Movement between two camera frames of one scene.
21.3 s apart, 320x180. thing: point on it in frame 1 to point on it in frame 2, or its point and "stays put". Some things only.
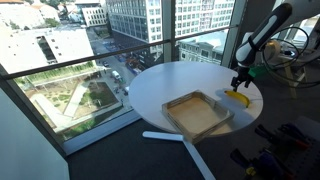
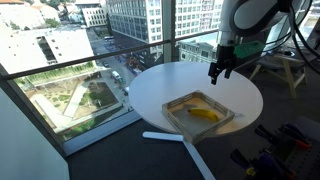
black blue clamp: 264,165 stays put
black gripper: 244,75 to 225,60
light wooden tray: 196,114 stays put
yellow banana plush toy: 239,95 to 204,112
